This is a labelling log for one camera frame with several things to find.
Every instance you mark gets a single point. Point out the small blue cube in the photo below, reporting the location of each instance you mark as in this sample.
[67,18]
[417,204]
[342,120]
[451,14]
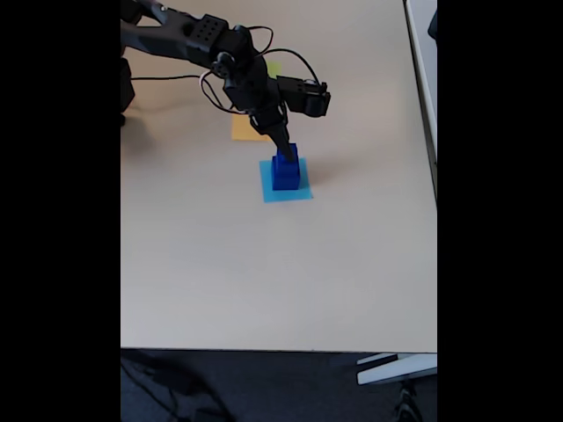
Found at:
[294,148]

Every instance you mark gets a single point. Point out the green paper square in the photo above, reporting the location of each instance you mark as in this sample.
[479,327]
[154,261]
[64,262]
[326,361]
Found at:
[275,69]

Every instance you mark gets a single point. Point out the orange paper square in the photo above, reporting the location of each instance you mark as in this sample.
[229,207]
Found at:
[242,131]

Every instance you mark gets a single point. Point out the light blue paper square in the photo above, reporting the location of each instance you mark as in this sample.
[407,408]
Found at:
[266,193]

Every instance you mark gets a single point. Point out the large blue cube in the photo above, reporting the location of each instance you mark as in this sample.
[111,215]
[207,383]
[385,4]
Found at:
[281,167]

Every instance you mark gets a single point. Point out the largest blue cube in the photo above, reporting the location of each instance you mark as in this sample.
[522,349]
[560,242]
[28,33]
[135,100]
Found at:
[286,181]

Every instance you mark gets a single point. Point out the white side desk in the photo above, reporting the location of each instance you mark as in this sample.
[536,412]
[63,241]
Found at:
[424,66]

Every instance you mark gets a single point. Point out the dark blue object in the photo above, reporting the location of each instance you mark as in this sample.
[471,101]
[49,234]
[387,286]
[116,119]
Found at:
[433,24]

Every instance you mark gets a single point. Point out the white table foot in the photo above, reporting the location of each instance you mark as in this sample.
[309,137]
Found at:
[396,369]

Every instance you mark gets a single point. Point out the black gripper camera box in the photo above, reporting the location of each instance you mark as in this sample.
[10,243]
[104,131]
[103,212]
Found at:
[310,96]

